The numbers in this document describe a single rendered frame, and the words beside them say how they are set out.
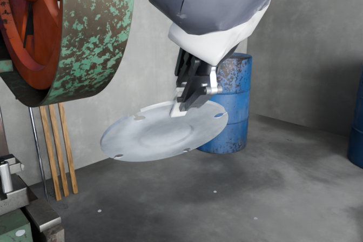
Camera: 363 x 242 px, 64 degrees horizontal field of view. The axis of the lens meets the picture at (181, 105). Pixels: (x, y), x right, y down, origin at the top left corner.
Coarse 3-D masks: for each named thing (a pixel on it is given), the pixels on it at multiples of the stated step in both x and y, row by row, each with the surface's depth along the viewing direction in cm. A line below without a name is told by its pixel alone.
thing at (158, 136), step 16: (144, 112) 54; (160, 112) 55; (192, 112) 59; (208, 112) 60; (224, 112) 62; (112, 128) 56; (128, 128) 57; (144, 128) 59; (160, 128) 63; (176, 128) 65; (192, 128) 66; (208, 128) 68; (112, 144) 62; (128, 144) 64; (144, 144) 68; (160, 144) 71; (176, 144) 72; (192, 144) 74; (128, 160) 73; (144, 160) 76
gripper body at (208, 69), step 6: (234, 48) 38; (228, 54) 38; (222, 60) 39; (198, 66) 42; (204, 66) 40; (210, 66) 40; (216, 66) 40; (198, 72) 43; (204, 72) 41; (210, 72) 40; (216, 72) 41
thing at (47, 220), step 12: (0, 120) 116; (0, 132) 116; (0, 144) 115; (36, 204) 91; (48, 204) 91; (36, 216) 85; (48, 216) 85; (36, 228) 87; (48, 228) 83; (60, 228) 83; (36, 240) 90; (48, 240) 81; (60, 240) 83
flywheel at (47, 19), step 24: (0, 0) 111; (24, 0) 99; (48, 0) 86; (0, 24) 114; (24, 24) 104; (48, 24) 88; (24, 48) 108; (48, 48) 92; (24, 72) 103; (48, 72) 87
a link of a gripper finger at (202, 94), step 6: (198, 90) 43; (204, 90) 41; (210, 90) 40; (222, 90) 41; (192, 96) 45; (198, 96) 43; (204, 96) 43; (210, 96) 44; (186, 102) 48; (192, 102) 46; (198, 102) 46; (204, 102) 46; (186, 108) 48; (198, 108) 49
